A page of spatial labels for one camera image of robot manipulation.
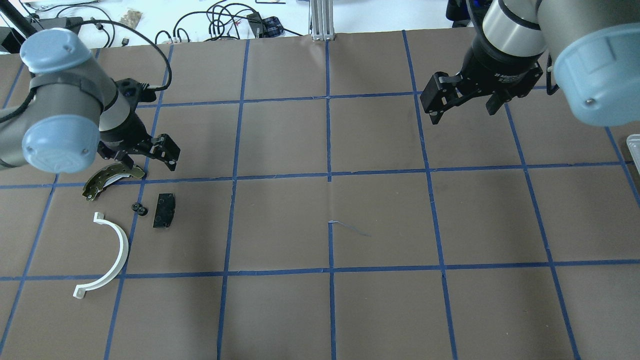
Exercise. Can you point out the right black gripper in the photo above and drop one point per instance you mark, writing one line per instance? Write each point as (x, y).
(492, 67)

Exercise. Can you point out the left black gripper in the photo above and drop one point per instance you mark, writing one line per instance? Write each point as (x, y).
(124, 131)

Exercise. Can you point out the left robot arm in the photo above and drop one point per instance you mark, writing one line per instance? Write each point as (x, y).
(74, 111)

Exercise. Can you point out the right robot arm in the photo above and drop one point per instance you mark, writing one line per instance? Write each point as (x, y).
(589, 49)

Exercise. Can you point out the green brake shoe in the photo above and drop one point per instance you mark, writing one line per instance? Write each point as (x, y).
(108, 176)

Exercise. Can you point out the black brake pad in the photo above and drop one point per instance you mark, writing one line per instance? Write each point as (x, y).
(165, 211)

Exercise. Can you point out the aluminium frame post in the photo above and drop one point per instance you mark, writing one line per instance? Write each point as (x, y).
(322, 20)

